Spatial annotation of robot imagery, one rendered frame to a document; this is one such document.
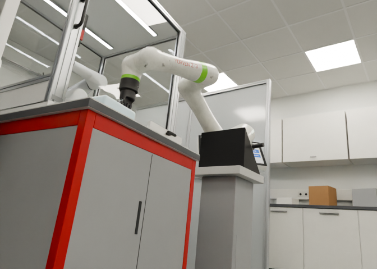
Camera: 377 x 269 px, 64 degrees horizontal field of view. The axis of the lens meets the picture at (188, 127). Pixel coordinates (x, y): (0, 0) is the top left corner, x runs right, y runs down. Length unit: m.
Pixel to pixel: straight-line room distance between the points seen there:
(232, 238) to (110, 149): 0.79
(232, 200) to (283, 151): 3.40
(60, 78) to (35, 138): 0.62
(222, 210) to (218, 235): 0.11
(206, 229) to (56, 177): 0.88
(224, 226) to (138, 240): 0.58
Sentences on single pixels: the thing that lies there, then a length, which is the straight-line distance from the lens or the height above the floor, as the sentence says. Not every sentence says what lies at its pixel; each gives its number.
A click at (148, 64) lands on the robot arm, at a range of 1.42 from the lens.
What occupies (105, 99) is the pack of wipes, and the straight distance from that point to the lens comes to 0.93.
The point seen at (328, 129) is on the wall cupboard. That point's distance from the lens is 4.75.
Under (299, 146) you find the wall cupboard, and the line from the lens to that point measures 4.78.
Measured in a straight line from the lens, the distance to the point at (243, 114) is 3.35.
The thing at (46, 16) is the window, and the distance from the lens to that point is 1.97.
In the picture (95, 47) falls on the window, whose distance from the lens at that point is 1.80.
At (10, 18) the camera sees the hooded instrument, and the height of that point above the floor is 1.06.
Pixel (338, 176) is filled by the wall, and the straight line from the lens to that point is 4.93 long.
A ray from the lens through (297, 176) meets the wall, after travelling 5.07.
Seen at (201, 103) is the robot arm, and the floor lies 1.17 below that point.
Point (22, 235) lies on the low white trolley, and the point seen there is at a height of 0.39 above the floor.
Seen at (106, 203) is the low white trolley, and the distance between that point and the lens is 0.90.
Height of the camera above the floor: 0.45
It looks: 19 degrees up
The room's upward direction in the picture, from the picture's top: 6 degrees clockwise
